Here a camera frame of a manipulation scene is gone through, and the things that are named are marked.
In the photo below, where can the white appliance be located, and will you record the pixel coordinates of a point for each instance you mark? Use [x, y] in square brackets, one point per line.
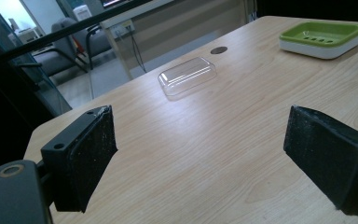
[82, 12]

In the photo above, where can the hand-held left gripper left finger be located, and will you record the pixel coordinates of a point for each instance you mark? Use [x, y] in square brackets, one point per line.
[84, 158]

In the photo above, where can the clear plastic lid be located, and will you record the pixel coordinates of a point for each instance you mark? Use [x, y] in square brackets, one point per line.
[186, 75]

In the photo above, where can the green and white soap dish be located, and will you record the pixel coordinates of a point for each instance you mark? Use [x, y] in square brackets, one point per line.
[321, 39]

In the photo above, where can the black metal bar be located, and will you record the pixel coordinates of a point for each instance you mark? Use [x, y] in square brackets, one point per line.
[59, 32]

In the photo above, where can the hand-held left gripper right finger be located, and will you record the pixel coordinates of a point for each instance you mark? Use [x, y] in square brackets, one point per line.
[329, 155]

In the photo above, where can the grey armchair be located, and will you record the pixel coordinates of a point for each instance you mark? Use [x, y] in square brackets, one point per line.
[71, 46]

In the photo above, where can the wall power socket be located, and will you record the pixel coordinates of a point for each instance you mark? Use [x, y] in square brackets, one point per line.
[122, 28]

